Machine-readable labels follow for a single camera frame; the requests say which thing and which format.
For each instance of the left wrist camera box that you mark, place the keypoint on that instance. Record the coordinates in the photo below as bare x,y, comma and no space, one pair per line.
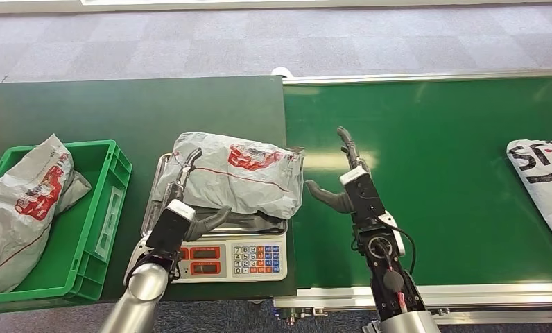
168,227

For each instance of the white package black logo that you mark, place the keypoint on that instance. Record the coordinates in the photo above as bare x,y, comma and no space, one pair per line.
549,184

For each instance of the green plastic crate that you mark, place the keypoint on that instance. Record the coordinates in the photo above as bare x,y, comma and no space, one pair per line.
80,230

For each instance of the grey package red print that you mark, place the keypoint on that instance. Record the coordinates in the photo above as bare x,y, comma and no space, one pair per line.
18,220
239,184

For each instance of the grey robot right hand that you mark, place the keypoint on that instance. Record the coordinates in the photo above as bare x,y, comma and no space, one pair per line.
333,202

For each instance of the electronic scale steel tray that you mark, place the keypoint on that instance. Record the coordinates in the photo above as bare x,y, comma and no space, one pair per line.
257,262

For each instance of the green conveyor belt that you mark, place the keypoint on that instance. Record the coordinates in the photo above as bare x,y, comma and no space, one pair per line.
441,184

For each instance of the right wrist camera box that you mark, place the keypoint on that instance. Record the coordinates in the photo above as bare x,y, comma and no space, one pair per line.
365,197

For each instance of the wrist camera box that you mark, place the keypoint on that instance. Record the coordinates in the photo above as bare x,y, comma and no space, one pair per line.
168,227
365,197

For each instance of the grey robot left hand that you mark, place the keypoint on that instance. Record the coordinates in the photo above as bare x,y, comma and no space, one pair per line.
191,167

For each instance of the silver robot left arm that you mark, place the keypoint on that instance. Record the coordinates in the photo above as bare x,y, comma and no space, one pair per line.
140,289

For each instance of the silver conveyor frame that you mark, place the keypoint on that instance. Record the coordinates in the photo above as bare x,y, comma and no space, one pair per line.
331,295

